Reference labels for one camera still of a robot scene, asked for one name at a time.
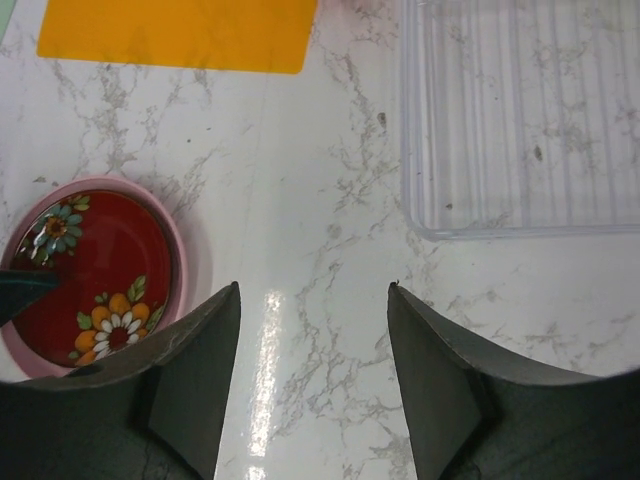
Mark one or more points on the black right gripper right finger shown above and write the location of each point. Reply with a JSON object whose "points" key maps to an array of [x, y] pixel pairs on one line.
{"points": [[476, 410]]}

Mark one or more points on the white wire dish rack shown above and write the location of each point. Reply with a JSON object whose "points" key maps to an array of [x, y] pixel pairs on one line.
{"points": [[519, 118]]}

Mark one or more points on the green clipboard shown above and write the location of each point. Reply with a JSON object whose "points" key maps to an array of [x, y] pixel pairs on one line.
{"points": [[6, 9]]}

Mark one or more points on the red floral plate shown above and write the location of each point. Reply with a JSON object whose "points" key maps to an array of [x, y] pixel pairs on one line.
{"points": [[110, 260]]}

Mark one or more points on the pink plate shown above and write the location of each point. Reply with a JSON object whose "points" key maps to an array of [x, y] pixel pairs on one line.
{"points": [[175, 260]]}

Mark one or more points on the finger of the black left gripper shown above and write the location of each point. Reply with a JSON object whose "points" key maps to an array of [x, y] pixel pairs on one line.
{"points": [[20, 289]]}

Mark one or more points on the orange cutting mat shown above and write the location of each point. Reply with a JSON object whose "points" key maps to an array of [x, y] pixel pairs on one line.
{"points": [[251, 36]]}

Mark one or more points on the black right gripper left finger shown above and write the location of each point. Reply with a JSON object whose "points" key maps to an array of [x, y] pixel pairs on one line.
{"points": [[151, 411]]}

